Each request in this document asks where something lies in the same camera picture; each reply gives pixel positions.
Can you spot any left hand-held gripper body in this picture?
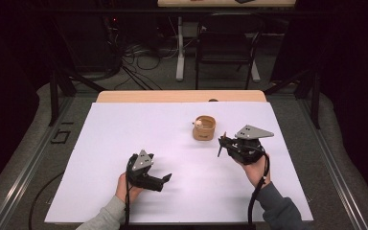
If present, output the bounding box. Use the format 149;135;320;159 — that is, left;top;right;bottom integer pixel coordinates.
126;149;165;193

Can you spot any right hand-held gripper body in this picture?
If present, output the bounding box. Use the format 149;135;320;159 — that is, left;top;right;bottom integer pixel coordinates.
228;124;275;166

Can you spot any dark pen with tan end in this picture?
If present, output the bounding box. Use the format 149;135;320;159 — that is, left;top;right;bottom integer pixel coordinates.
217;130;228;158

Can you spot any tan wooden pen holder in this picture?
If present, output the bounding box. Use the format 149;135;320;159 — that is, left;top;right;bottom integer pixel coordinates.
192;115;218;142

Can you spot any person's right hand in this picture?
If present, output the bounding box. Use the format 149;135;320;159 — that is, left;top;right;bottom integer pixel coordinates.
236;153;272;189

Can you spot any person's left hand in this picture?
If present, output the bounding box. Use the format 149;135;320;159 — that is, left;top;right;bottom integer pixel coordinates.
115;172;144;204

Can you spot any white sheet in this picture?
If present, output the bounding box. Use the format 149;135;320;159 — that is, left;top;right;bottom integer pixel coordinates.
44;102;314;224

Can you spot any wooden table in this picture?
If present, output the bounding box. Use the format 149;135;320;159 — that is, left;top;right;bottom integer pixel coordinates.
95;89;267;104

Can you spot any white desk leg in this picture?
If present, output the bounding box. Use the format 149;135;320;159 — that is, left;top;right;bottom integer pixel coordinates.
249;59;262;83
175;15;187;82

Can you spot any black folding chair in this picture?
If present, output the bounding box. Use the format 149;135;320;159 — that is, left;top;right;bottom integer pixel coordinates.
195;11;265;91

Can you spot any light wooden desk top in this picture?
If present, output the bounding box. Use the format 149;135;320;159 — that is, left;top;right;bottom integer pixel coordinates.
156;0;297;9

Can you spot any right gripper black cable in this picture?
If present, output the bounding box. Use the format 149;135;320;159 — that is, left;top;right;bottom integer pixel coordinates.
247;154;271;225

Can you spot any black metal frame stand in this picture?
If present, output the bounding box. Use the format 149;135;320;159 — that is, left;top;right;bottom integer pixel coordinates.
263;67;321;130
48;66;107;127

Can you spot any aluminium floor rail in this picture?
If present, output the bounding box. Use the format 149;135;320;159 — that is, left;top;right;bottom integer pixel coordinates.
0;95;75;230
299;95;368;230

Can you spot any bundle of floor cables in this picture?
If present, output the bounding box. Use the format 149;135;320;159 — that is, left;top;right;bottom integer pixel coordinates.
106;18;181;91

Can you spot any black floor cable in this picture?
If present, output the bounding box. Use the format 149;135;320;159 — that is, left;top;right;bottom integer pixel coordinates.
28;172;65;230

